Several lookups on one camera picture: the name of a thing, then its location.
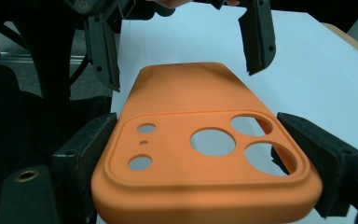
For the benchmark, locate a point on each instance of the metal rail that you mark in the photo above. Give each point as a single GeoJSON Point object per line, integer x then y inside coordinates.
{"type": "Point", "coordinates": [15, 58]}

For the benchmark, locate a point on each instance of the orange phone case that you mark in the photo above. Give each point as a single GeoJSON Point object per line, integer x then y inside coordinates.
{"type": "Point", "coordinates": [199, 180]}

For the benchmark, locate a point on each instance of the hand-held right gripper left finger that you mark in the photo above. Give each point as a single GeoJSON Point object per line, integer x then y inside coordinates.
{"type": "Point", "coordinates": [77, 161]}

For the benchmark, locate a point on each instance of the dark cloth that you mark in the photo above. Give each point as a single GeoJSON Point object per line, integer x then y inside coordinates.
{"type": "Point", "coordinates": [18, 124]}

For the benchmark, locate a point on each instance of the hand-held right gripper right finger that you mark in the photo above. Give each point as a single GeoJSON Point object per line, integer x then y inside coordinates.
{"type": "Point", "coordinates": [329, 161]}

